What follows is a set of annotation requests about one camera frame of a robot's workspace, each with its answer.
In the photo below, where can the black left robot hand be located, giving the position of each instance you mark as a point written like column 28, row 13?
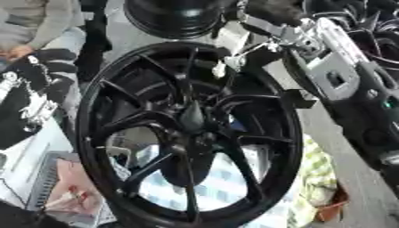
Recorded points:
column 13, row 118

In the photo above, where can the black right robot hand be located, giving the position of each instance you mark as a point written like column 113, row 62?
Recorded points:
column 273, row 10

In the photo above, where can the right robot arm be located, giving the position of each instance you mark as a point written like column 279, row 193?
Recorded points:
column 358, row 98

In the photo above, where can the black wheel rim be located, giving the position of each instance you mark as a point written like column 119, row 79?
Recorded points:
column 171, row 23

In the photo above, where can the large black spoked wheel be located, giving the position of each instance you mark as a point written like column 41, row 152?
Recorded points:
column 244, row 166

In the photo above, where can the pink plastic bag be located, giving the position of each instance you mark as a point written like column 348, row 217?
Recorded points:
column 78, row 181

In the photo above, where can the person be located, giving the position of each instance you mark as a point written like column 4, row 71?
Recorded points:
column 47, row 17

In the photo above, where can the brown cardboard box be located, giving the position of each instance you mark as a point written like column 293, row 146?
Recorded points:
column 332, row 209

